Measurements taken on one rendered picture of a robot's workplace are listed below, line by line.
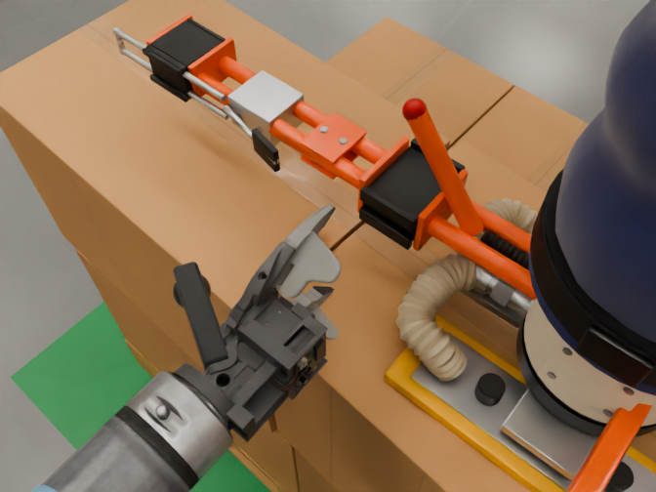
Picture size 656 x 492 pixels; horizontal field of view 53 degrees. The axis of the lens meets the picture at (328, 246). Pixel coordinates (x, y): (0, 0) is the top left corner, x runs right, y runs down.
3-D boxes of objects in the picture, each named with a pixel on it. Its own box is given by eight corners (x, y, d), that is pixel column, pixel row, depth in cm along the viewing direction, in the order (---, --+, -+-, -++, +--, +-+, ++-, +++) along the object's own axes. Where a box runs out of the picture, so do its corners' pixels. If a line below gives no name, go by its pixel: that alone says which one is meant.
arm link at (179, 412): (139, 427, 61) (110, 387, 53) (178, 389, 63) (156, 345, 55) (206, 491, 58) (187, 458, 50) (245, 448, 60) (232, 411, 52)
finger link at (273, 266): (311, 253, 62) (265, 330, 63) (297, 243, 62) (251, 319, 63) (290, 249, 57) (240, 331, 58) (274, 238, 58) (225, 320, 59)
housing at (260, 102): (307, 119, 82) (307, 92, 78) (270, 150, 79) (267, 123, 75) (266, 95, 85) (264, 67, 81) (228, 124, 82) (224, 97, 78)
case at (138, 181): (419, 284, 127) (451, 139, 94) (271, 434, 110) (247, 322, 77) (212, 131, 150) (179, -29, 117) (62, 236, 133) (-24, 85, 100)
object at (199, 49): (238, 69, 87) (234, 38, 83) (198, 100, 84) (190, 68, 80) (194, 44, 90) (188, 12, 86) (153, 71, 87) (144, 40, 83)
